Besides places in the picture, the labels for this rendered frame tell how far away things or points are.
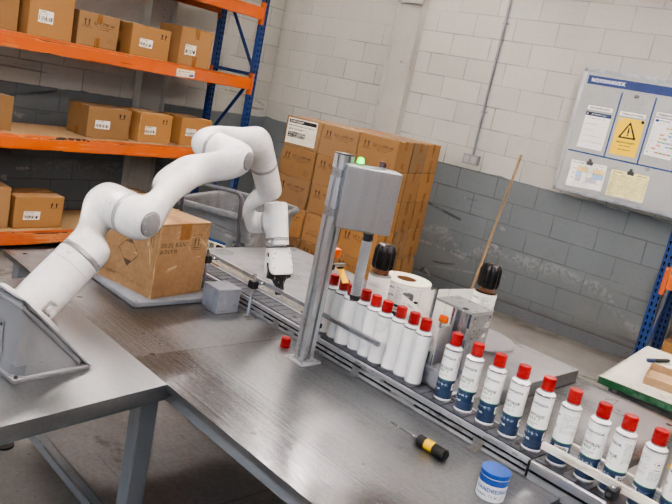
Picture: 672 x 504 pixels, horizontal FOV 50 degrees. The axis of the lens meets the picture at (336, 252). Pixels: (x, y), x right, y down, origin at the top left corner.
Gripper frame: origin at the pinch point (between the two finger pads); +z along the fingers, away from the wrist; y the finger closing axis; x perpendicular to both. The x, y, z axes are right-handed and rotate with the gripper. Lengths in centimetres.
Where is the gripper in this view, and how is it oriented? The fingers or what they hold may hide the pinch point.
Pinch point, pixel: (279, 289)
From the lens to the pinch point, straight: 260.1
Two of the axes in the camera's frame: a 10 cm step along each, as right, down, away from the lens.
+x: -7.0, 0.5, 7.1
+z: 0.4, 10.0, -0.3
